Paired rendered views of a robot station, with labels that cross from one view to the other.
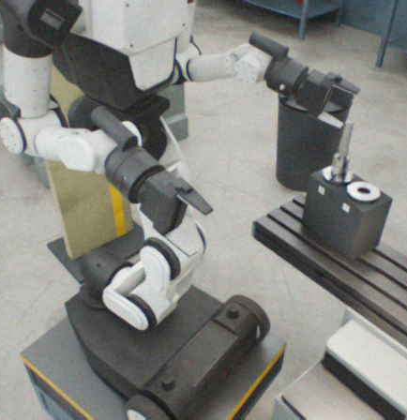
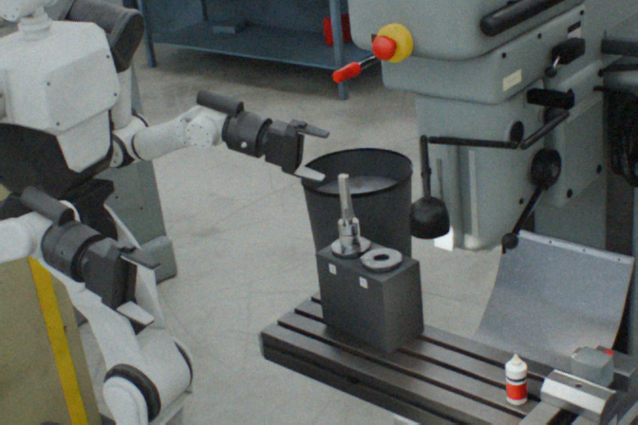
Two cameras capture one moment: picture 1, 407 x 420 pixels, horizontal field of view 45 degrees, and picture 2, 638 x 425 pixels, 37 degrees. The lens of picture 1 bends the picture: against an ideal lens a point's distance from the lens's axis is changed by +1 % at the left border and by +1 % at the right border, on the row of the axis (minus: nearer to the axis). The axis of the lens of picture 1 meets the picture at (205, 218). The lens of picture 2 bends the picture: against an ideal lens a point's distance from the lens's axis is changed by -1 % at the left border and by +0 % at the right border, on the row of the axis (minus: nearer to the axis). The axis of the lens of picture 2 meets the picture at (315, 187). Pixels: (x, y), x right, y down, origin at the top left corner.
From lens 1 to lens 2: 0.75 m
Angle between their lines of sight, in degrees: 17
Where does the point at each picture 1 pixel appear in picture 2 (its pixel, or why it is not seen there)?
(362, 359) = not seen: outside the picture
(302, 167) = not seen: hidden behind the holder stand
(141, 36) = (67, 112)
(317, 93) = (284, 144)
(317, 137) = (370, 230)
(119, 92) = (49, 177)
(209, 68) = (159, 140)
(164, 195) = (107, 259)
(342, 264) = (379, 361)
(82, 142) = (15, 225)
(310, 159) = not seen: hidden behind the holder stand
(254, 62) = (206, 122)
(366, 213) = (386, 283)
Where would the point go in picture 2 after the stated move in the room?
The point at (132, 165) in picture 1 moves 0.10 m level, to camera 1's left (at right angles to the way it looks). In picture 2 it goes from (71, 237) to (9, 248)
